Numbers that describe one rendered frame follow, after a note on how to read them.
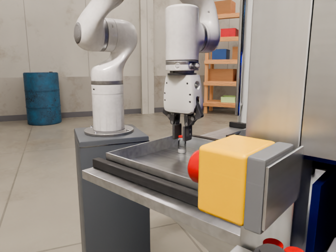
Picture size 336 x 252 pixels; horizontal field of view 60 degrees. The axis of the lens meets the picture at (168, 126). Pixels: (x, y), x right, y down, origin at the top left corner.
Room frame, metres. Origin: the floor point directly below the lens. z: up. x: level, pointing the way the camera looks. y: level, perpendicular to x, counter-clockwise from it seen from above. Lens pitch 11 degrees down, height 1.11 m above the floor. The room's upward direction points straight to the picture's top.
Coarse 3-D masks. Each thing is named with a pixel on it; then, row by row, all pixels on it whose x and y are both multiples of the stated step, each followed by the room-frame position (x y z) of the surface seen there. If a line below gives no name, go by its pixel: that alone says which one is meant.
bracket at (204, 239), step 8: (184, 224) 0.54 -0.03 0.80; (192, 232) 0.52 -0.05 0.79; (200, 232) 0.51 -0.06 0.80; (200, 240) 0.51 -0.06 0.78; (208, 240) 0.50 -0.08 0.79; (216, 240) 0.49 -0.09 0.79; (208, 248) 0.50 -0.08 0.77; (216, 248) 0.49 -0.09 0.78; (224, 248) 0.47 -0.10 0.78; (232, 248) 0.46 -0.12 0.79
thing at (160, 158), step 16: (144, 144) 0.73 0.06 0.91; (160, 144) 0.78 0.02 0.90; (176, 144) 0.83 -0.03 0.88; (192, 144) 0.80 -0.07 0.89; (112, 160) 0.63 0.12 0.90; (128, 160) 0.59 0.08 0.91; (144, 160) 0.69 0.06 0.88; (160, 160) 0.69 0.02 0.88; (176, 160) 0.69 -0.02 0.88; (160, 176) 0.53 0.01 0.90; (176, 176) 0.50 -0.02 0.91
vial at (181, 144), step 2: (178, 138) 0.75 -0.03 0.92; (180, 138) 0.75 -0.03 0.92; (178, 140) 0.75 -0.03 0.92; (180, 140) 0.75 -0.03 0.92; (182, 140) 0.75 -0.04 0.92; (178, 142) 0.75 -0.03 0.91; (180, 142) 0.75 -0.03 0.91; (182, 142) 0.75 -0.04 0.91; (184, 142) 0.75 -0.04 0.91; (178, 144) 0.75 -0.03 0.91; (180, 144) 0.75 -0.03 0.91; (182, 144) 0.75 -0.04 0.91; (184, 144) 0.75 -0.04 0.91; (178, 146) 0.75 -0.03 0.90; (180, 146) 0.75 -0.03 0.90; (182, 146) 0.75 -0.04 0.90; (184, 146) 0.75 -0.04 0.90; (178, 148) 0.75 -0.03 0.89; (180, 148) 0.75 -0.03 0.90; (182, 148) 0.75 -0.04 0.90; (184, 148) 0.75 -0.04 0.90; (178, 150) 0.75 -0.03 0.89; (180, 150) 0.75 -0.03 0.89; (182, 150) 0.75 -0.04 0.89; (184, 150) 0.75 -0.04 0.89; (178, 152) 0.75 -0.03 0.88; (180, 152) 0.75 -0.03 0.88; (182, 152) 0.75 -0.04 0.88; (184, 152) 0.75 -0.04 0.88
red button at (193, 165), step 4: (196, 152) 0.32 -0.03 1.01; (192, 156) 0.31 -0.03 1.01; (196, 156) 0.31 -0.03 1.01; (192, 160) 0.31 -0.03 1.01; (196, 160) 0.31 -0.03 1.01; (188, 164) 0.31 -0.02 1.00; (192, 164) 0.31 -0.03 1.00; (196, 164) 0.31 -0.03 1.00; (188, 168) 0.31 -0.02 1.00; (192, 168) 0.31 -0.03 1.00; (196, 168) 0.30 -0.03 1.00; (188, 172) 0.31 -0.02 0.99; (192, 172) 0.31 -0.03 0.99; (196, 172) 0.30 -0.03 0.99; (192, 176) 0.31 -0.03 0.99; (196, 176) 0.30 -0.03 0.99; (192, 180) 0.31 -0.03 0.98; (196, 180) 0.31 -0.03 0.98
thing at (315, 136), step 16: (320, 0) 0.30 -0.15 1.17; (320, 16) 0.30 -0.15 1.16; (320, 32) 0.30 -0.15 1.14; (320, 48) 0.30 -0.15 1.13; (320, 64) 0.30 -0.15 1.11; (320, 80) 0.30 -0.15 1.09; (320, 96) 0.30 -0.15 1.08; (304, 112) 0.30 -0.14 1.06; (320, 112) 0.29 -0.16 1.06; (304, 128) 0.30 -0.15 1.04; (320, 128) 0.29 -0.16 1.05; (304, 144) 0.30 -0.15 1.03; (320, 144) 0.29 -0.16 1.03
